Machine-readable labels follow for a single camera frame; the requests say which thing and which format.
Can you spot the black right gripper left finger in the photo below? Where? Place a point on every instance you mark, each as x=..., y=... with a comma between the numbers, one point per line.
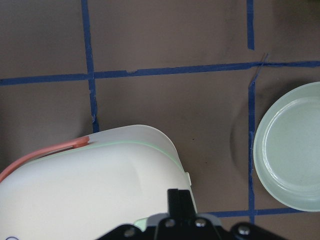
x=173, y=202

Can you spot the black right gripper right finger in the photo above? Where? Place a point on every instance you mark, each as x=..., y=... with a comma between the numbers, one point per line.
x=186, y=204

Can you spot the green plate near right arm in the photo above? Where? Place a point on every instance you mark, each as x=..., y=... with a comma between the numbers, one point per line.
x=286, y=149

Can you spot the white rice cooker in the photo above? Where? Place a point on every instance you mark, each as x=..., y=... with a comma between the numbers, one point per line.
x=85, y=187

